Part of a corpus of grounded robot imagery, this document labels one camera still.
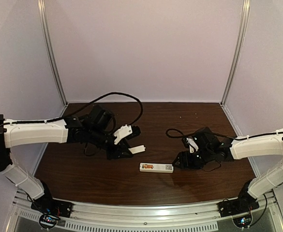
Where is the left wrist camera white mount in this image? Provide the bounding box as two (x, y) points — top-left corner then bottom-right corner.
(113, 125), (141, 145)

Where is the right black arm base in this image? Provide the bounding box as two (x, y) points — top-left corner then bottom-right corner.
(217, 197), (259, 218)

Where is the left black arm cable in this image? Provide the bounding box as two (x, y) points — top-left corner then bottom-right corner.
(0, 91), (144, 145)

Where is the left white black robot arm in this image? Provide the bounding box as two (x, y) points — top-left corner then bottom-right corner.
(0, 105), (145, 212)

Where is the copper AA battery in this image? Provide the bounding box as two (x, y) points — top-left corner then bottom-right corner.
(142, 164), (153, 169)

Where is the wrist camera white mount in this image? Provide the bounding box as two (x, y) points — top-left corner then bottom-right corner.
(113, 125), (141, 145)
(182, 137), (198, 153)

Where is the white remote control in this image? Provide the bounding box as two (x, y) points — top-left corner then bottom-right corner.
(139, 162), (174, 173)

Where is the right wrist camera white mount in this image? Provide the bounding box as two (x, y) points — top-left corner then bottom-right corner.
(182, 137), (198, 153)

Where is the left aluminium frame post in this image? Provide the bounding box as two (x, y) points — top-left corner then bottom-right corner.
(37, 0), (68, 106)

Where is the front aluminium rail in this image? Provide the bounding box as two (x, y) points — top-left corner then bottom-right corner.
(10, 189), (280, 232)

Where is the aluminium frame post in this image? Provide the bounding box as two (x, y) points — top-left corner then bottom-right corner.
(221, 0), (251, 106)
(37, 0), (68, 106)

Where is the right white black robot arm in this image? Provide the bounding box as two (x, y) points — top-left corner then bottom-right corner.
(172, 127), (283, 207)

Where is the white battery cover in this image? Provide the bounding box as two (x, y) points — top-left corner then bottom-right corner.
(129, 145), (146, 155)

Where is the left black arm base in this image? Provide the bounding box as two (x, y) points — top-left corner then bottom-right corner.
(31, 198), (73, 218)

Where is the right aluminium frame post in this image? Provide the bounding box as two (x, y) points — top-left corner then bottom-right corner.
(221, 0), (251, 106)

